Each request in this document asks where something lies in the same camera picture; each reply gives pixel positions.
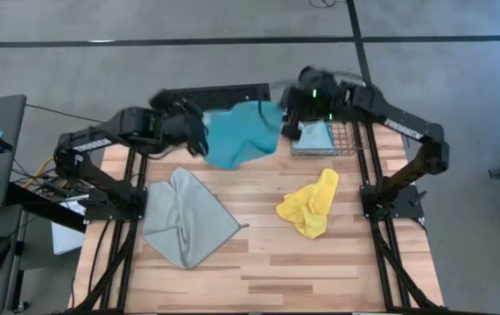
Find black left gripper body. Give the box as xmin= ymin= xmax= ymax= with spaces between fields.
xmin=149 ymin=89 xmax=209 ymax=152

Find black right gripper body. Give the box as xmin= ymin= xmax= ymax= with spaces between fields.
xmin=282 ymin=66 xmax=343 ymax=124

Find pale blue microfiber towel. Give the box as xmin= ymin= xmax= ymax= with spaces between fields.
xmin=295 ymin=120 xmax=336 ymax=155

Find turquoise microfiber towel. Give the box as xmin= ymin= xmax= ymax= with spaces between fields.
xmin=203 ymin=100 xmax=285 ymax=171

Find yellow microfiber towel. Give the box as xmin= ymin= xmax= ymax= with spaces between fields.
xmin=274 ymin=168 xmax=341 ymax=241

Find grey microfiber towel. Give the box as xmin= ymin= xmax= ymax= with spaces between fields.
xmin=141 ymin=165 xmax=250 ymax=270

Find black power strip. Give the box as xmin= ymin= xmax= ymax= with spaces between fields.
xmin=41 ymin=177 xmax=80 ymax=198

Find black metal desk beam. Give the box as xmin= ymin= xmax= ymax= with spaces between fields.
xmin=6 ymin=182 xmax=87 ymax=234

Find white box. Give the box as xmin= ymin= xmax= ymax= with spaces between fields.
xmin=51 ymin=196 xmax=87 ymax=256

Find gold wire basket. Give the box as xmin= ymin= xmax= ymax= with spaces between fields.
xmin=291 ymin=117 xmax=371 ymax=158

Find thin black floor cable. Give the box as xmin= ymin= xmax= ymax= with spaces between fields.
xmin=25 ymin=103 xmax=113 ymax=126

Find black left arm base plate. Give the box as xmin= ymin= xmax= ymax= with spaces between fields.
xmin=83 ymin=185 xmax=148 ymax=221

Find black aluminium table frame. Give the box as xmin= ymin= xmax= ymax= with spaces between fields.
xmin=63 ymin=113 xmax=450 ymax=315

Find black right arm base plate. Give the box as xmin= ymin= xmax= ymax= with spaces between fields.
xmin=360 ymin=183 xmax=425 ymax=220

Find yellow cable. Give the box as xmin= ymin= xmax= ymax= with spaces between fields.
xmin=24 ymin=155 xmax=56 ymax=189

